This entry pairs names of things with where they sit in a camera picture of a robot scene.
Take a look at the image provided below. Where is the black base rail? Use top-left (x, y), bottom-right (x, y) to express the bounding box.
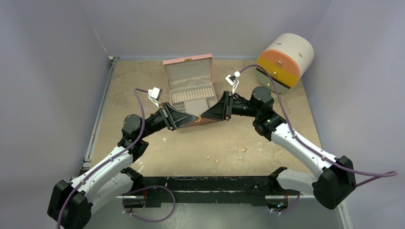
top-left (127, 176), bottom-right (298, 208)

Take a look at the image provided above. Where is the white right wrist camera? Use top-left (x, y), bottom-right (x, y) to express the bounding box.
top-left (225, 71), bottom-right (241, 95)

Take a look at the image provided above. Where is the round drawer organizer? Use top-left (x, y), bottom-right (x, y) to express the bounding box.
top-left (254, 33), bottom-right (314, 94)

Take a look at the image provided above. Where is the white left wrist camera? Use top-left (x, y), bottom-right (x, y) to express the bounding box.
top-left (148, 87), bottom-right (162, 106)

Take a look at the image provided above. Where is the aluminium frame rail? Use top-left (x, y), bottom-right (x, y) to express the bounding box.
top-left (83, 56), bottom-right (120, 159)

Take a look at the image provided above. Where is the pink jewelry box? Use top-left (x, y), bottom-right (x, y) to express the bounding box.
top-left (162, 54), bottom-right (218, 127)

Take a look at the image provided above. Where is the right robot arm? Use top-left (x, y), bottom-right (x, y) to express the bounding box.
top-left (201, 86), bottom-right (356, 209)

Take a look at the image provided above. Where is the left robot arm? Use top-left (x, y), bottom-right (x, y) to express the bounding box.
top-left (47, 103), bottom-right (198, 229)

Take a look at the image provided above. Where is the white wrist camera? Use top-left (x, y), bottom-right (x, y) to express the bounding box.
top-left (148, 87), bottom-right (162, 106)
top-left (225, 71), bottom-right (241, 95)

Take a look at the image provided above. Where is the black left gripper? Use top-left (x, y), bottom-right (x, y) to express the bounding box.
top-left (139, 102), bottom-right (196, 139)

